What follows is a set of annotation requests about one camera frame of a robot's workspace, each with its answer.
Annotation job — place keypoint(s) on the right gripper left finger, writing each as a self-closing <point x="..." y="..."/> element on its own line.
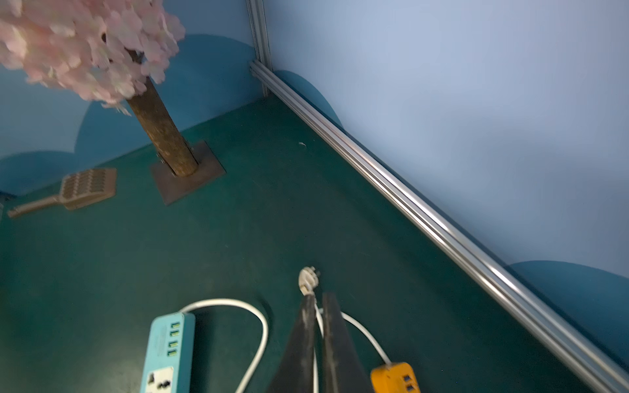
<point x="296" y="370"/>

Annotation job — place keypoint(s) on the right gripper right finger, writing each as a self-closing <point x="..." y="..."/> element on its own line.
<point x="343" y="371"/>

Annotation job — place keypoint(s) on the orange power strip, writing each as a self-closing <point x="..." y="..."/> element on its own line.
<point x="394" y="378"/>

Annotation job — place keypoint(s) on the teal power strip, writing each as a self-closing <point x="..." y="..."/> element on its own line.
<point x="169" y="356"/>

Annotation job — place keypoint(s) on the brown toy spatula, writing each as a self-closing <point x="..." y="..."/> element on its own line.
<point x="77" y="191"/>

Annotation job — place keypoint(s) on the pink cherry blossom tree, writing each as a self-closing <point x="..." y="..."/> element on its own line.
<point x="114" y="53"/>

